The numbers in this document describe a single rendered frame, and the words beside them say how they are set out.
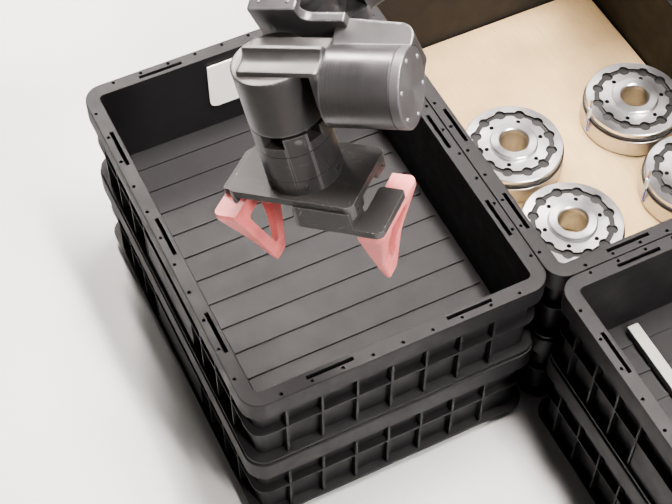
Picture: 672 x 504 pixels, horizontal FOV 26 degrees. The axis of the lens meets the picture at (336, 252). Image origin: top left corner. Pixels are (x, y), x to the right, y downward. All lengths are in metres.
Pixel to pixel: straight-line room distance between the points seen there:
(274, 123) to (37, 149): 0.75
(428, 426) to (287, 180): 0.47
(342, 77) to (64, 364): 0.66
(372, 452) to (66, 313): 0.37
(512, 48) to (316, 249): 0.34
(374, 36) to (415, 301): 0.47
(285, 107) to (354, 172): 0.09
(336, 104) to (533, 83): 0.64
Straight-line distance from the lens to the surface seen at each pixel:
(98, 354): 1.54
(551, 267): 1.32
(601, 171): 1.52
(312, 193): 1.04
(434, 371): 1.35
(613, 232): 1.44
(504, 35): 1.63
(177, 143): 1.53
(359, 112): 0.97
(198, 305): 1.28
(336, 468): 1.42
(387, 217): 1.04
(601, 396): 1.35
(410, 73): 0.98
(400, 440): 1.44
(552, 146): 1.49
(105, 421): 1.50
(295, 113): 1.00
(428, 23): 1.59
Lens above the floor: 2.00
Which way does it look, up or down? 55 degrees down
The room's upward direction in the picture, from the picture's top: straight up
